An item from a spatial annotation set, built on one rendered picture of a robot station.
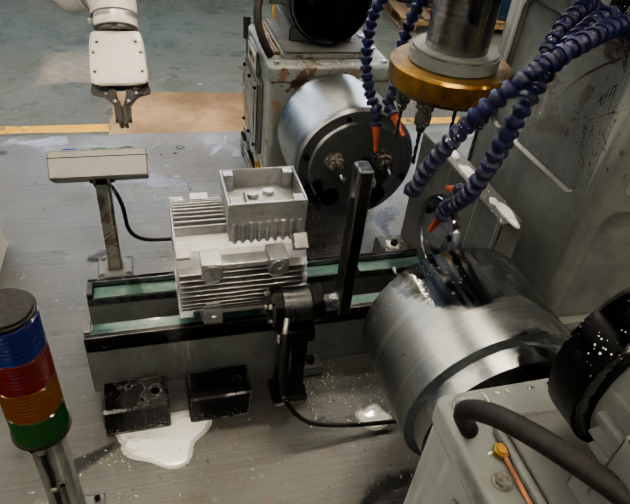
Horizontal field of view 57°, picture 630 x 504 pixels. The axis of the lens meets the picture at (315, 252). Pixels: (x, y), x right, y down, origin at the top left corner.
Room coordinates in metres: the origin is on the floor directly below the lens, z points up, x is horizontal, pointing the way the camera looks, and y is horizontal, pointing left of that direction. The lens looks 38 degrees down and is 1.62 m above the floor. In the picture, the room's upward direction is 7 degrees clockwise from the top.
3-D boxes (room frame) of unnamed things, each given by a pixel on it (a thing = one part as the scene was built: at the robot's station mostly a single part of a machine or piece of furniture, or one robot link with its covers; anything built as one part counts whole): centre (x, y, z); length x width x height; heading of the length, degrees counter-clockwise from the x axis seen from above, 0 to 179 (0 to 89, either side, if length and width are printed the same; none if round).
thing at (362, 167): (0.67, -0.05, 1.12); 0.04 x 0.03 x 0.26; 109
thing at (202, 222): (0.75, 0.13, 1.01); 0.20 x 0.19 x 0.19; 109
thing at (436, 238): (0.86, -0.22, 1.01); 0.15 x 0.02 x 0.15; 19
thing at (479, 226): (0.88, -0.28, 0.97); 0.30 x 0.11 x 0.34; 19
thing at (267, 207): (0.76, 0.09, 1.11); 0.12 x 0.11 x 0.07; 109
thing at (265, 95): (1.40, 0.06, 0.99); 0.35 x 0.31 x 0.37; 19
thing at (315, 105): (1.17, -0.01, 1.04); 0.37 x 0.25 x 0.25; 19
